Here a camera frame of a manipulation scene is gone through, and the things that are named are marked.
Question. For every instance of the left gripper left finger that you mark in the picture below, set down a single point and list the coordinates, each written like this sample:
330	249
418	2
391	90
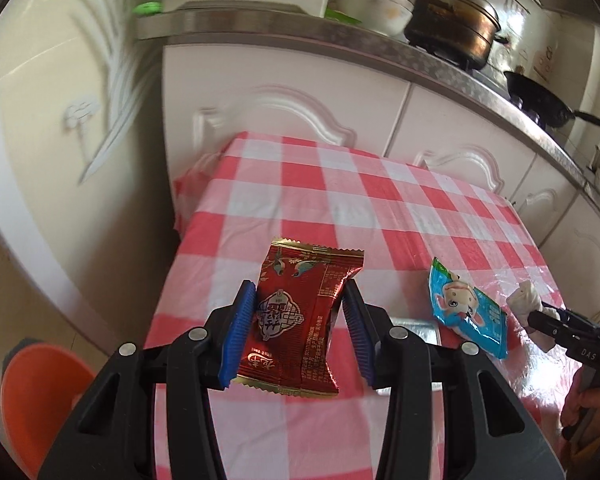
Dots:
110	433

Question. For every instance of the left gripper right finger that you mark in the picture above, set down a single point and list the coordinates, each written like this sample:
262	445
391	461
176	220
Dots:
488	433

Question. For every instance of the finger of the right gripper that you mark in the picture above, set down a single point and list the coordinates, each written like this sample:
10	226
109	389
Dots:
572	331

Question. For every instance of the white cloth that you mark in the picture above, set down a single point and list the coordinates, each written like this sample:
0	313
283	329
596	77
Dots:
524	300

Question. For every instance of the silver foil pouch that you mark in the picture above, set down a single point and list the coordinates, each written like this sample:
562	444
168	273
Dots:
427	330

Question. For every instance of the blue wet wipes pack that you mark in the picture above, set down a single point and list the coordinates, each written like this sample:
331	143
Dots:
467	310

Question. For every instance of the red candy wrapper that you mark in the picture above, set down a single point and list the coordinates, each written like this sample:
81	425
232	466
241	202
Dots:
297	303

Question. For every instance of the pink plastic trash basin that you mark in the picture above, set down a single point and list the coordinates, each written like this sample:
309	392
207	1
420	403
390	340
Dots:
40	386

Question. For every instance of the white lower kitchen cabinets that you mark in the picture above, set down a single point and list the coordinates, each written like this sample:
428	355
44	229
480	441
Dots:
211	92

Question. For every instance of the red white checkered tablecloth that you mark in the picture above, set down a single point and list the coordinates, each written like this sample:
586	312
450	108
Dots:
229	206

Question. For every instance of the black frying pan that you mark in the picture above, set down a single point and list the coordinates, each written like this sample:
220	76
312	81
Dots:
533	97

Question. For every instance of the bronze steamer pot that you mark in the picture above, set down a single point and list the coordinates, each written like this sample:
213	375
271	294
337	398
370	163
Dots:
461	31

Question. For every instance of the stack of white bowls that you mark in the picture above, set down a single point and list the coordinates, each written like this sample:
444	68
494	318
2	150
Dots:
387	17

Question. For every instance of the small green clip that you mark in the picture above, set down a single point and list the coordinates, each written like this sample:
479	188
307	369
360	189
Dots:
148	8

